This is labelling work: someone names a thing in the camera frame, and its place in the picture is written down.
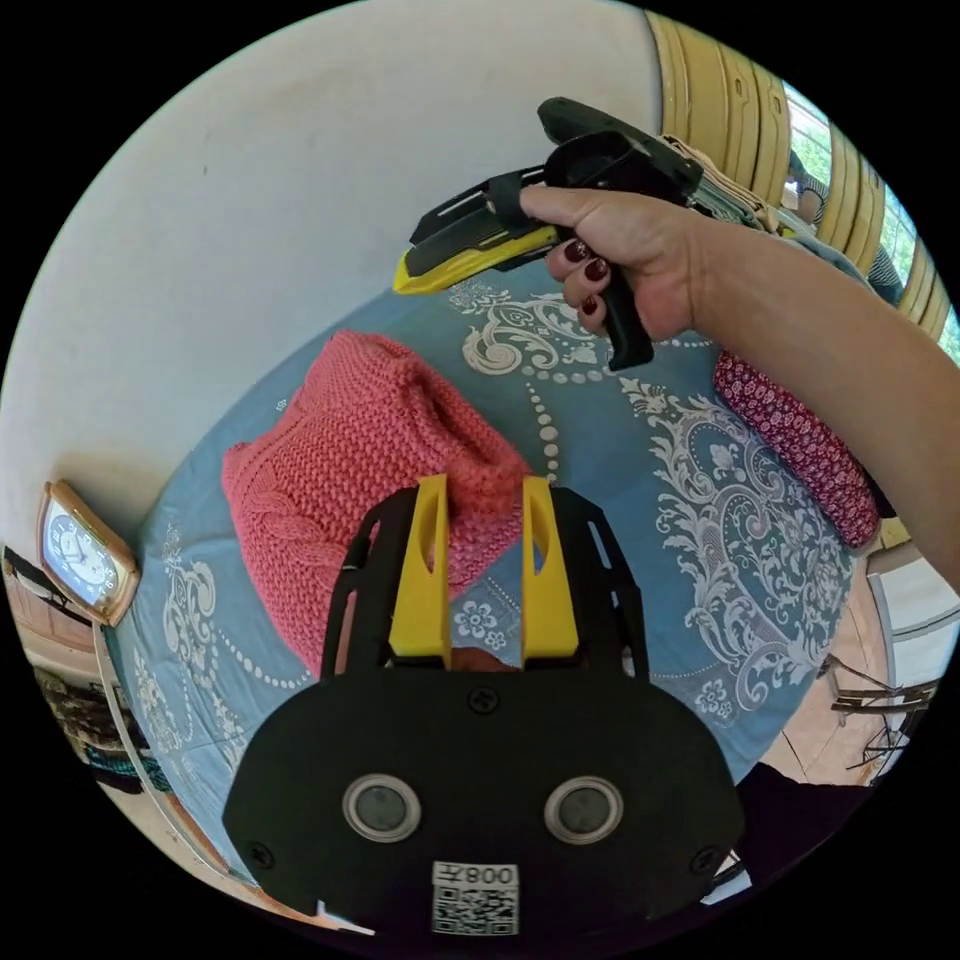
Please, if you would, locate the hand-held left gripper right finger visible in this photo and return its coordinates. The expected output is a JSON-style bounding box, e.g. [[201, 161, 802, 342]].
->
[[521, 476, 580, 652]]

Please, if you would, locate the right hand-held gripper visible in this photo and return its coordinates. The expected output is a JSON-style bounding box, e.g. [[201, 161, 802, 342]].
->
[[392, 96, 705, 373]]

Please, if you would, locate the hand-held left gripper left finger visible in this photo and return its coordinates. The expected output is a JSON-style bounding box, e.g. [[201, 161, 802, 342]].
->
[[388, 473, 452, 653]]

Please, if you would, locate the pink knit sweater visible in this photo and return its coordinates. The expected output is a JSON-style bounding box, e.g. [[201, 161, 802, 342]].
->
[[221, 328, 535, 678]]

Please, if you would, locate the person's right forearm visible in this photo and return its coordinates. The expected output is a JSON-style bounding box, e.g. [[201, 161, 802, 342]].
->
[[693, 215, 960, 598]]

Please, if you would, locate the person's right hand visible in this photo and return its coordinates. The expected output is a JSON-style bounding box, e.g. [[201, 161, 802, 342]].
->
[[518, 183, 712, 343]]

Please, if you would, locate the bed with blue patterned sheet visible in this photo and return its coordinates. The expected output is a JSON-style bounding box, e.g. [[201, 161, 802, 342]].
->
[[103, 259, 858, 886]]

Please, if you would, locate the pile of clothes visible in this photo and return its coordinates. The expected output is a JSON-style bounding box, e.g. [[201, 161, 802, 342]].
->
[[659, 134, 796, 238]]

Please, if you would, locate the red dotted pillow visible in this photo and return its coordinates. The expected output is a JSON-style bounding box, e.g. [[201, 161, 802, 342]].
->
[[712, 349, 880, 549]]

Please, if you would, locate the gold framed clock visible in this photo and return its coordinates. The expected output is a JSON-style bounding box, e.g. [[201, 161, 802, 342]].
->
[[37, 480, 142, 628]]

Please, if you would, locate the window with yellow shutters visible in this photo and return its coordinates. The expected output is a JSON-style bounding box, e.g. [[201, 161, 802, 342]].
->
[[644, 10, 960, 339]]

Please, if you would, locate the person's body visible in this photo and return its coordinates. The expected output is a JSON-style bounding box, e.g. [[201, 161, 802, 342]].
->
[[731, 761, 883, 886]]

